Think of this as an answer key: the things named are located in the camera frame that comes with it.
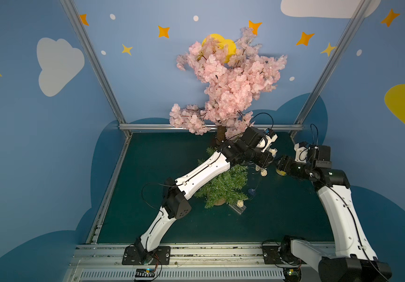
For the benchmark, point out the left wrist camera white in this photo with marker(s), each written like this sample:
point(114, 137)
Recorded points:
point(266, 141)

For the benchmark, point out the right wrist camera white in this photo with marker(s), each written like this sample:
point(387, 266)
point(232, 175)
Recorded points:
point(301, 152)

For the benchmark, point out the small circuit board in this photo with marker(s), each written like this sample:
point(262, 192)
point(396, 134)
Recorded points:
point(292, 275)
point(145, 275)

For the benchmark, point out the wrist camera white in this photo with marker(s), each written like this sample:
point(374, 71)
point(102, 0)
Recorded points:
point(301, 152)
point(266, 141)

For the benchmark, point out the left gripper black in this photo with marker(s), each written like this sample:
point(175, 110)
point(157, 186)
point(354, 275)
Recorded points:
point(259, 157)

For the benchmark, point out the yellow green labelled can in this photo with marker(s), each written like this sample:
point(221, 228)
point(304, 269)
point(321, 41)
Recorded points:
point(281, 172)

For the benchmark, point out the small circuit board right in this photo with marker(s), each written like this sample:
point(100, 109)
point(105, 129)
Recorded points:
point(292, 275)

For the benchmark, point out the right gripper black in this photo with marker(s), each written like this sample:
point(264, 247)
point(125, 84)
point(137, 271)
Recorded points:
point(289, 167)

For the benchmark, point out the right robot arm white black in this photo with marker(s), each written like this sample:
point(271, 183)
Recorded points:
point(354, 259)

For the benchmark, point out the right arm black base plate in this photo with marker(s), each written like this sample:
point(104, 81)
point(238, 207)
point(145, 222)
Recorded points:
point(272, 254)

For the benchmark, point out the small green christmas tree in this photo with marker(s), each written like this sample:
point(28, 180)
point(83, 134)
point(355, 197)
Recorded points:
point(225, 188)

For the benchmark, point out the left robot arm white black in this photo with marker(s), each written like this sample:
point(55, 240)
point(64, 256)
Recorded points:
point(176, 195)

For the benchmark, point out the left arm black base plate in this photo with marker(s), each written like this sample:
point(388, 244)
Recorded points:
point(133, 256)

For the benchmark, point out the pink cherry blossom tree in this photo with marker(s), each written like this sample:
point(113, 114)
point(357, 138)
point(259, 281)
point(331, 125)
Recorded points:
point(234, 78)

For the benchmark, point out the clear acrylic tree base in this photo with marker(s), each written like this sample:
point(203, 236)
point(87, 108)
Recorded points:
point(237, 208)

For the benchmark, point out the small circuit board left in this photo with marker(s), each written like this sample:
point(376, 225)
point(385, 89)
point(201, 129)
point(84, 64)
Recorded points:
point(145, 275)

